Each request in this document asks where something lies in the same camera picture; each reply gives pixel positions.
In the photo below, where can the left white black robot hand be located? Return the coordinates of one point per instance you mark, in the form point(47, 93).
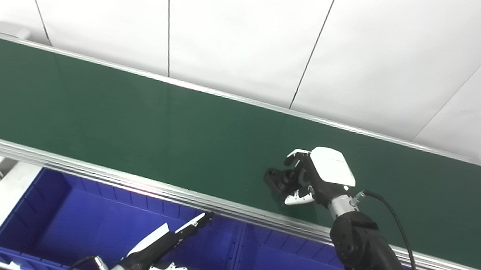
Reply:
point(151, 248)

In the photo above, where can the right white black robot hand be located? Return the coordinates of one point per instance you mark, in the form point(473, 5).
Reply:
point(331, 170)

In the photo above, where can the black flanged metal part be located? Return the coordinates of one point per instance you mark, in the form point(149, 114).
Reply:
point(274, 177)

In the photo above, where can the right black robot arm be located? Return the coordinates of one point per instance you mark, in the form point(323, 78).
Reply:
point(372, 264)

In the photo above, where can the green conveyor belt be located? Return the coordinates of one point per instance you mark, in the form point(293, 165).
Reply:
point(131, 120)

